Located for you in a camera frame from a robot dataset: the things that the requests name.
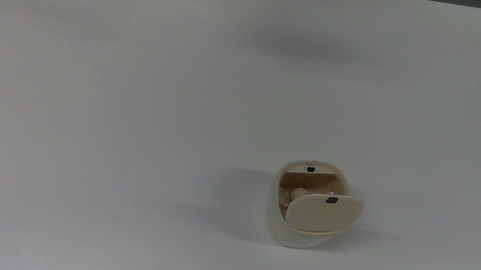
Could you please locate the beige trash bin lid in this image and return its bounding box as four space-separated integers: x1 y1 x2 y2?
283 185 366 242

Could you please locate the cream desktop trash bin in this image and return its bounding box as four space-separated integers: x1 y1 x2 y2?
259 154 357 258

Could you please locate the crumpled white paper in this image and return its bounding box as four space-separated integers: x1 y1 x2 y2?
276 182 336 219

